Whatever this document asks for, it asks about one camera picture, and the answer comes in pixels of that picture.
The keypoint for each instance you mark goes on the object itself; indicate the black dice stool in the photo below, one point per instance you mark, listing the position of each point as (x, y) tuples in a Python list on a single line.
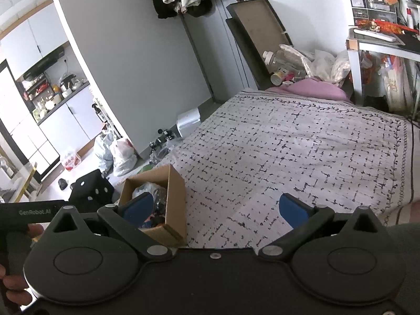
[(92, 188)]

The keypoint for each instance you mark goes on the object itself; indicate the red packet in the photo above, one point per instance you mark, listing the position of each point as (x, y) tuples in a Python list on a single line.
[(387, 26)]

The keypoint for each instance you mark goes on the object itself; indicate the white door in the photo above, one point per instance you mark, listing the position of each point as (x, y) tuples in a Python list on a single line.
[(216, 39)]

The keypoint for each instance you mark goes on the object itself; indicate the white kitchen counter cabinet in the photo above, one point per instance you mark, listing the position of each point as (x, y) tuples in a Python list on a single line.
[(72, 118)]

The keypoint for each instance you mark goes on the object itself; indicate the gold metal frame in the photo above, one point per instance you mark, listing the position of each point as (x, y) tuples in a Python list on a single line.
[(25, 183)]

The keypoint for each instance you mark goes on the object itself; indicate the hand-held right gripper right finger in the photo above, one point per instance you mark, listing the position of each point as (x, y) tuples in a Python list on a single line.
[(293, 211)]

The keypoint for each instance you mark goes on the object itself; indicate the black shoe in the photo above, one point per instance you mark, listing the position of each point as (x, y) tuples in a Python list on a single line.
[(62, 184)]

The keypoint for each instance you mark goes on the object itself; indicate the pink blanket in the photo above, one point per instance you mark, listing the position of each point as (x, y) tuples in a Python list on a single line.
[(311, 88)]

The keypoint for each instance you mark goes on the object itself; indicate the brown cardboard box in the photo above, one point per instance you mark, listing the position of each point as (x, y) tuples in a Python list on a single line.
[(175, 197)]

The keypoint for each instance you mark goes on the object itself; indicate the black tripod clutter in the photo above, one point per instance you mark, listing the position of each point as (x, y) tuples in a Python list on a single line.
[(162, 144)]

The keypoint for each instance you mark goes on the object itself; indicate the person's left hand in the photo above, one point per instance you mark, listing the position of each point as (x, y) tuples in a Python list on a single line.
[(13, 285)]

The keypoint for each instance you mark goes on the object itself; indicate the grey plastic bag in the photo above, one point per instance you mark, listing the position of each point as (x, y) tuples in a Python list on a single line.
[(103, 149)]

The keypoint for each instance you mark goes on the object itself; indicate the clear plastic bottle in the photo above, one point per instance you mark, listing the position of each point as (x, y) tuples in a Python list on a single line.
[(283, 59)]

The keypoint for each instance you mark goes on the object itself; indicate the white box appliance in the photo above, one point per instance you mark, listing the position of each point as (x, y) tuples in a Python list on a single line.
[(188, 121)]

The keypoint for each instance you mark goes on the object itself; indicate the paper cup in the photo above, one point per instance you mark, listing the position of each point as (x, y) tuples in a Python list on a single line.
[(278, 77)]

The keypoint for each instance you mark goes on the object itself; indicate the white keyboard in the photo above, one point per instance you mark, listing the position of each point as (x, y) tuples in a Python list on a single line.
[(375, 34)]

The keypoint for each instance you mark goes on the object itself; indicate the green item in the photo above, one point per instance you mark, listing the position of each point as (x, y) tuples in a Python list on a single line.
[(144, 169)]

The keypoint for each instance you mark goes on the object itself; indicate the pile of white bags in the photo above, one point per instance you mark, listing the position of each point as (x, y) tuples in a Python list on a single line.
[(325, 65)]

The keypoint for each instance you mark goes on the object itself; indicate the black patterned white bedspread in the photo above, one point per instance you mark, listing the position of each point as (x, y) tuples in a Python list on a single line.
[(279, 144)]

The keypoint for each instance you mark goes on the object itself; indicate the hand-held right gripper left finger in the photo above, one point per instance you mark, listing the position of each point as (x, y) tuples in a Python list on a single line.
[(139, 208)]

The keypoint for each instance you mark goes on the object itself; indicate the white and red plastic bag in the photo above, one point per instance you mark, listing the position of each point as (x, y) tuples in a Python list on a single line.
[(124, 157)]

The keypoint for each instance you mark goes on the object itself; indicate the white desk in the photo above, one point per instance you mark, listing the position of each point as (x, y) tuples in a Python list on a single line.
[(384, 47)]

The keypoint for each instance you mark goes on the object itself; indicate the clear drawer organizer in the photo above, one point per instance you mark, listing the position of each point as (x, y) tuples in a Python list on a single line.
[(372, 5)]

